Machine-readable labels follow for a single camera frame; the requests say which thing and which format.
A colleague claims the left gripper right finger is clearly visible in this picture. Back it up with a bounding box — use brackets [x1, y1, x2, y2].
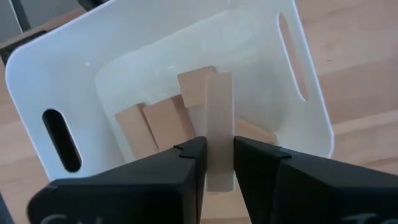
[233, 135, 398, 224]

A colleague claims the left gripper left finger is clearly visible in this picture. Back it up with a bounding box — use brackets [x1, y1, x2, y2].
[27, 136, 208, 224]

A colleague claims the light wooden cube block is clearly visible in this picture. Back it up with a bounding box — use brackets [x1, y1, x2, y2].
[177, 65, 218, 109]

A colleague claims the white plastic bin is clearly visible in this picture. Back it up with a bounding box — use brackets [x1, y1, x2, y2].
[4, 0, 335, 183]

